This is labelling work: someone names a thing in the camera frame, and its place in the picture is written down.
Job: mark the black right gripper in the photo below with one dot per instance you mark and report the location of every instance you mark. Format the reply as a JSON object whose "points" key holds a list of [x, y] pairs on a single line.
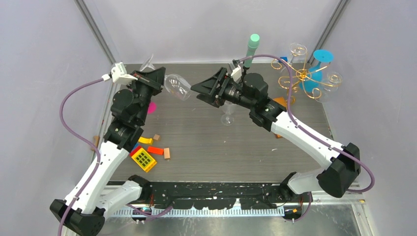
{"points": [[209, 86]]}

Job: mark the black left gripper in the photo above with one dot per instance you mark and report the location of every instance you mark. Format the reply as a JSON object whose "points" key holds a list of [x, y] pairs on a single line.
{"points": [[155, 77]]}

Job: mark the pink plastic wine glass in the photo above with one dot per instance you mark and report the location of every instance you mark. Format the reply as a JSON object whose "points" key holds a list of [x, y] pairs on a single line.
{"points": [[152, 108]]}

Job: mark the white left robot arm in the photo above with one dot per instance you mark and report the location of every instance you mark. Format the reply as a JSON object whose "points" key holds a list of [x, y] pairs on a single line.
{"points": [[84, 210]]}

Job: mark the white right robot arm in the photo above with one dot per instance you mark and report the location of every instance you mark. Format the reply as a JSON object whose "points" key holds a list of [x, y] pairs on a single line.
{"points": [[338, 166]]}

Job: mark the orange wooden rack base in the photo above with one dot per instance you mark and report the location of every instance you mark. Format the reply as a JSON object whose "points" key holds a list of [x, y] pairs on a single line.
{"points": [[282, 102]]}

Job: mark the blue plastic wine glass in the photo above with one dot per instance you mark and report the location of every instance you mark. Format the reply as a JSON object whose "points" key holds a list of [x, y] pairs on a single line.
{"points": [[315, 74]]}

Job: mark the black mini tripod stand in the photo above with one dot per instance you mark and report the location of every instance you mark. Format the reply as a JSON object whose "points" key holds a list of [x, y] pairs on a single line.
{"points": [[244, 71]]}

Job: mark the yellow curved block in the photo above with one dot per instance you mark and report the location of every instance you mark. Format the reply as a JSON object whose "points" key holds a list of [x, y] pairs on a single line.
{"points": [[147, 141]]}

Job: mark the mint green microphone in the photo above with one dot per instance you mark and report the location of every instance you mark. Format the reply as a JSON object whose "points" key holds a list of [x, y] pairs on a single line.
{"points": [[253, 43]]}

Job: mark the blue flat block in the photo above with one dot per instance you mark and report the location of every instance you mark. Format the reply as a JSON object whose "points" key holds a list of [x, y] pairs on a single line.
{"points": [[136, 145]]}

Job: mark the red flat block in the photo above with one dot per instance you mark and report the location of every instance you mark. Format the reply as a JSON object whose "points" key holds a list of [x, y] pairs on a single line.
{"points": [[135, 150]]}

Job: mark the tan wooden block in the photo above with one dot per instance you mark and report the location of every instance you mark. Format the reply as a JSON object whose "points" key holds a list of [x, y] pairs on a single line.
{"points": [[167, 155]]}

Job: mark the orange flat block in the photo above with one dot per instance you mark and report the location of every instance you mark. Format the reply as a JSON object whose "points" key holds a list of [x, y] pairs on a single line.
{"points": [[155, 150]]}

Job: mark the yellow green window block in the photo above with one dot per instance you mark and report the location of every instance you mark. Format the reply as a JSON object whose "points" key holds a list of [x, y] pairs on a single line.
{"points": [[144, 160]]}

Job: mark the wooden block off table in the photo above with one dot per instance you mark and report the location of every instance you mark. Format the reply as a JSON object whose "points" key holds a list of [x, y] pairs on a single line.
{"points": [[95, 142]]}

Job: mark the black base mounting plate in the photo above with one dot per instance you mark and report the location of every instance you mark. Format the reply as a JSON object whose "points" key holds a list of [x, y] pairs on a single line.
{"points": [[218, 195]]}

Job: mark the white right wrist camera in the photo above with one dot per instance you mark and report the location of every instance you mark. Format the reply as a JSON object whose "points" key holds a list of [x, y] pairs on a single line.
{"points": [[236, 70]]}

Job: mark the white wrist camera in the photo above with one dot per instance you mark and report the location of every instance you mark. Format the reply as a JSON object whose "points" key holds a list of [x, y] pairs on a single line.
{"points": [[119, 75], [236, 70]]}

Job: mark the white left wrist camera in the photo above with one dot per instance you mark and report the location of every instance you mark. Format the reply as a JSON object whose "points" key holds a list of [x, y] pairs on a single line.
{"points": [[119, 75]]}

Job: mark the gold wire glass rack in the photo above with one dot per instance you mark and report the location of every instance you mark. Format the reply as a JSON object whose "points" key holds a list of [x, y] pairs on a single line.
{"points": [[299, 75]]}

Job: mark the slotted cable duct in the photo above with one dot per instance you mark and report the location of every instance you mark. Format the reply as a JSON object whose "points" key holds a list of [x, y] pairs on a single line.
{"points": [[235, 211]]}

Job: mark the aluminium frame rail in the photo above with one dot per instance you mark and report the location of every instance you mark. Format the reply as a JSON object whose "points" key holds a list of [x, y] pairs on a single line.
{"points": [[349, 198]]}

